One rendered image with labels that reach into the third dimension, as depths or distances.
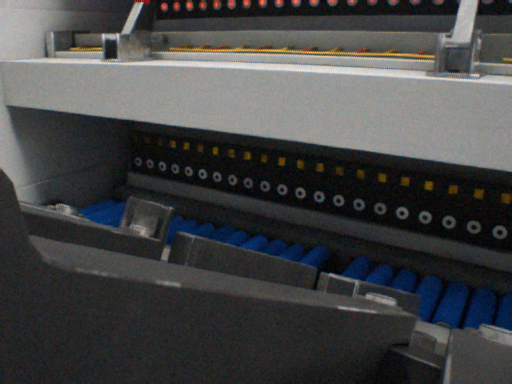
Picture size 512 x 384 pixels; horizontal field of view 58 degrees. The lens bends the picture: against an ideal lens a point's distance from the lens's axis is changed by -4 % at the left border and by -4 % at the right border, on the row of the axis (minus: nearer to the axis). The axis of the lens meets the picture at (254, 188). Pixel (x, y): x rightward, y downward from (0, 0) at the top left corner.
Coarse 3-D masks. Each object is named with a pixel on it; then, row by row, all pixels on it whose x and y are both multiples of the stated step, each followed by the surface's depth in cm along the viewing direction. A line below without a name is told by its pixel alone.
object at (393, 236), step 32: (32, 192) 51; (64, 192) 55; (96, 192) 59; (192, 192) 54; (224, 192) 52; (320, 224) 46; (352, 224) 44; (384, 224) 43; (448, 256) 40; (480, 256) 38; (416, 288) 40
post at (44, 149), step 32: (0, 0) 46; (32, 0) 48; (64, 0) 51; (96, 0) 54; (128, 0) 58; (0, 96) 47; (0, 128) 47; (32, 128) 50; (64, 128) 54; (96, 128) 58; (128, 128) 62; (0, 160) 48; (32, 160) 51; (64, 160) 55; (96, 160) 59; (128, 160) 63
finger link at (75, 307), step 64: (0, 192) 2; (0, 256) 2; (64, 256) 3; (128, 256) 4; (0, 320) 2; (64, 320) 3; (128, 320) 3; (192, 320) 3; (256, 320) 4; (320, 320) 5; (384, 320) 6
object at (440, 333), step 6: (168, 252) 41; (162, 258) 40; (420, 324) 31; (426, 324) 31; (432, 324) 31; (420, 330) 30; (426, 330) 30; (432, 330) 30; (438, 330) 30; (444, 330) 30; (438, 336) 29; (444, 336) 29; (438, 342) 29; (444, 342) 29; (438, 348) 29; (444, 348) 29; (438, 354) 29; (444, 354) 29
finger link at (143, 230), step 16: (32, 208) 8; (128, 208) 11; (144, 208) 10; (160, 208) 10; (32, 224) 7; (48, 224) 7; (64, 224) 7; (80, 224) 8; (96, 224) 9; (128, 224) 11; (144, 224) 10; (160, 224) 11; (64, 240) 7; (80, 240) 8; (96, 240) 8; (112, 240) 9; (128, 240) 9; (144, 240) 9; (160, 240) 10; (144, 256) 10; (160, 256) 10
